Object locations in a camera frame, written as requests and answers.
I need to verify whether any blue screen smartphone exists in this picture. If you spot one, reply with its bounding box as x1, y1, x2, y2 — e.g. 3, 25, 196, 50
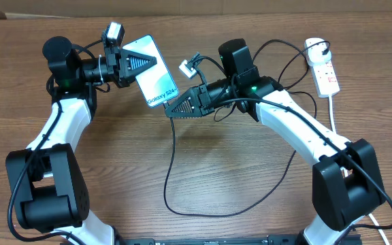
122, 35, 179, 108

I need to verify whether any black charging cable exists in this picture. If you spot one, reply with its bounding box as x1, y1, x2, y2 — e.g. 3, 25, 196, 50
162, 38, 331, 218

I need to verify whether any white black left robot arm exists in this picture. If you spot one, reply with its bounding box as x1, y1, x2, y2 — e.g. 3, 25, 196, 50
5, 36, 158, 244

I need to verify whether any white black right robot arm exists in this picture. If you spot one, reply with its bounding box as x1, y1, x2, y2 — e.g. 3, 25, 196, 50
165, 39, 389, 244

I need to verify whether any white charger plug adapter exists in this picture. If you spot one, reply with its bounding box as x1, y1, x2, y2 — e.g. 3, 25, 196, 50
304, 37, 331, 67

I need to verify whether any white power strip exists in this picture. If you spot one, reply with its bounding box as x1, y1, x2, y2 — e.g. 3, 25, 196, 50
311, 61, 340, 98

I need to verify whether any white power strip cord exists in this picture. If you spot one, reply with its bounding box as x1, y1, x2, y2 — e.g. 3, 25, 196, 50
327, 95, 391, 245

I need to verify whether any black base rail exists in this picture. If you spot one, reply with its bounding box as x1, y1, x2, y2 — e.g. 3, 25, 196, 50
59, 233, 363, 245

